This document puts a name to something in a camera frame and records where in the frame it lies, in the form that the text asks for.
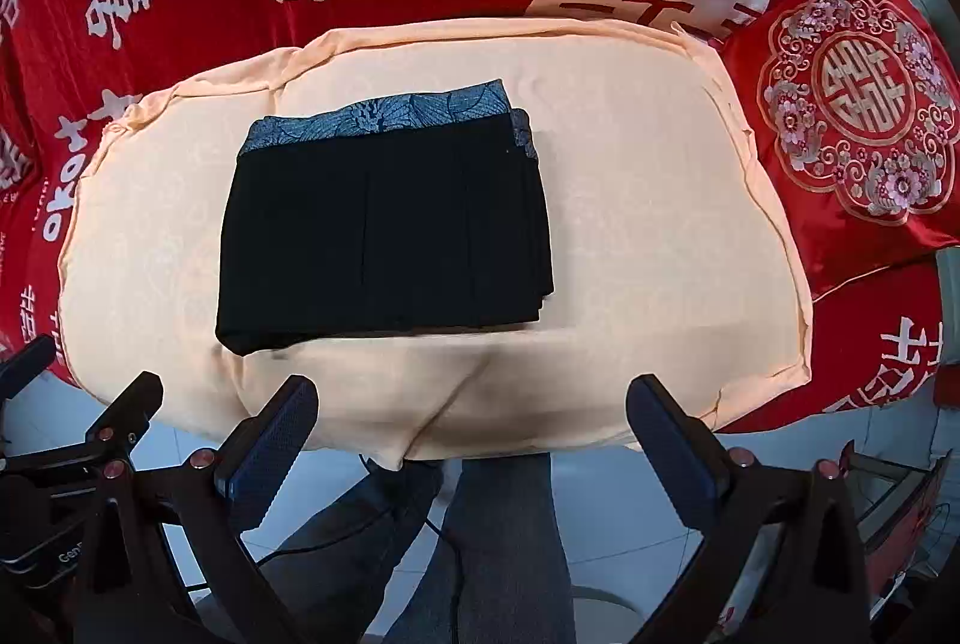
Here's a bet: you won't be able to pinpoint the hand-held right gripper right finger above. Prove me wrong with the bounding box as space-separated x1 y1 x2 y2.
627 375 875 644

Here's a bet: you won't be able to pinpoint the person's right leg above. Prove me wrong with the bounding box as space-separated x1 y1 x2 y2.
386 453 580 644

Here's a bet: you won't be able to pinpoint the glass side table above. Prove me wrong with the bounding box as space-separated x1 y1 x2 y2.
846 440 958 586

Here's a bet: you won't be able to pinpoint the person's leg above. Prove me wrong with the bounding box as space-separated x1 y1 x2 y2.
259 455 451 644
386 453 580 644

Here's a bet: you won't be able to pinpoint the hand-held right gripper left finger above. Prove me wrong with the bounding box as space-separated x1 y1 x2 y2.
77 375 320 644

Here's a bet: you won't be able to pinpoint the red embroidered pillow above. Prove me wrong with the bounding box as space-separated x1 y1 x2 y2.
723 0 960 302

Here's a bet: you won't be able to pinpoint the person's left leg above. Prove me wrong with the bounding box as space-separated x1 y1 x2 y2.
259 455 451 644

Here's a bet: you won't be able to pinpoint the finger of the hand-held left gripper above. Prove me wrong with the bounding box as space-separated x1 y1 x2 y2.
78 372 164 466
0 335 59 402

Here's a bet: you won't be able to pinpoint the black pants with blue waistband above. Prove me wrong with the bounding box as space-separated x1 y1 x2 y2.
215 78 556 358

